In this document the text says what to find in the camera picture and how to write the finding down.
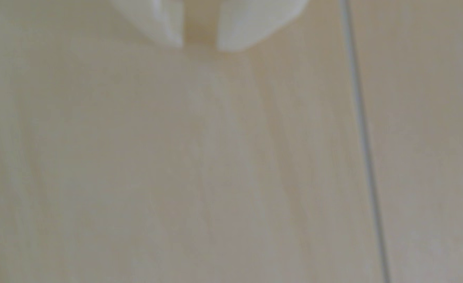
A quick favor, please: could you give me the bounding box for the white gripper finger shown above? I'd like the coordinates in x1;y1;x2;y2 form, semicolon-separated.
216;0;309;53
111;0;185;48

